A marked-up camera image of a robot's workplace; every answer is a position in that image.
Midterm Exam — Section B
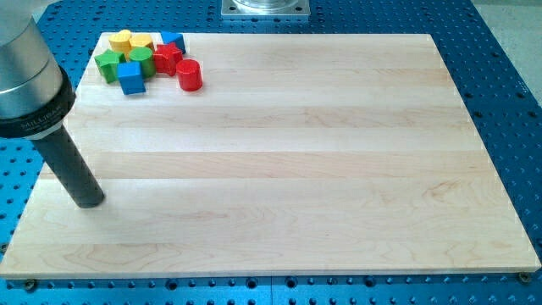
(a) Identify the right board clamp screw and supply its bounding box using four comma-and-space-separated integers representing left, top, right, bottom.
517, 272, 532, 285

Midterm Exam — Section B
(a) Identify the red star block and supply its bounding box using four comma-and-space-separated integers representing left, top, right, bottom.
152, 42, 183, 76

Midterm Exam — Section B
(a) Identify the yellow hexagon block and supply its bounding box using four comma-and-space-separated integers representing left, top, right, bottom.
129, 33, 155, 52

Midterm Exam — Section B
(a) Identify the board clamp screw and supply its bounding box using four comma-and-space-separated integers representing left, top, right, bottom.
23, 279, 37, 291
517, 272, 532, 285

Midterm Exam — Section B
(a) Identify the green cylinder block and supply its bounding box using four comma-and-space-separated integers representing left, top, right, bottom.
129, 47, 157, 78

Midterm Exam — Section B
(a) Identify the blue triangle block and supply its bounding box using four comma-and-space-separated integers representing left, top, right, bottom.
160, 30, 186, 54

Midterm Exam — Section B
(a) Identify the light wooden board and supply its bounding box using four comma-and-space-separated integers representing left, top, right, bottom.
1, 34, 540, 279

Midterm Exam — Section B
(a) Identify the red cylinder block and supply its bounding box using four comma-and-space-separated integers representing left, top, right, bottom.
176, 59, 202, 92

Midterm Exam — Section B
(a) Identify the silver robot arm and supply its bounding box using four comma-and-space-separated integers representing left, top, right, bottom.
1, 0, 75, 139

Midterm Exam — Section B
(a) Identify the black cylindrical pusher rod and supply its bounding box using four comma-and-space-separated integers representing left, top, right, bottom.
32, 125, 105, 208

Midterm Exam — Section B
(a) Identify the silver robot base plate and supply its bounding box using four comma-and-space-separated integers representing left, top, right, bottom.
221, 0, 311, 18

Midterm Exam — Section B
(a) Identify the left board clamp screw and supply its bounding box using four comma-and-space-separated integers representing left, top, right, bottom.
23, 279, 37, 291

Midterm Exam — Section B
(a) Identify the blue cube block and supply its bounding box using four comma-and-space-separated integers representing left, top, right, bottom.
117, 62, 146, 95

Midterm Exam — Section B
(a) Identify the blue perforated table plate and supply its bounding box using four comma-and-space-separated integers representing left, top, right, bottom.
1, 0, 541, 304

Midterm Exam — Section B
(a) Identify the yellow heart block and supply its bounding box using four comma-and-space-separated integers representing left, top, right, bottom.
108, 30, 132, 57

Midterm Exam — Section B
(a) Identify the green star block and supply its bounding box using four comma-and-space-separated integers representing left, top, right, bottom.
94, 49, 126, 83

